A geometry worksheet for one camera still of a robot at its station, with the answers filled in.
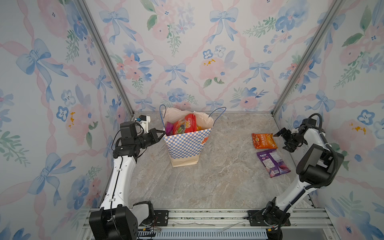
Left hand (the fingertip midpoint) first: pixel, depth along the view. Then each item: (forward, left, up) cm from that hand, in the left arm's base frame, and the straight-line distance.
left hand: (165, 131), depth 75 cm
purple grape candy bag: (+10, +1, -10) cm, 15 cm away
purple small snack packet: (-5, -63, -24) cm, 67 cm away
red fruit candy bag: (+6, -11, -1) cm, 12 cm away
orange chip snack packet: (+11, -61, -24) cm, 67 cm away
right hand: (+8, -68, -17) cm, 71 cm away
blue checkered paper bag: (-4, -10, -9) cm, 14 cm away
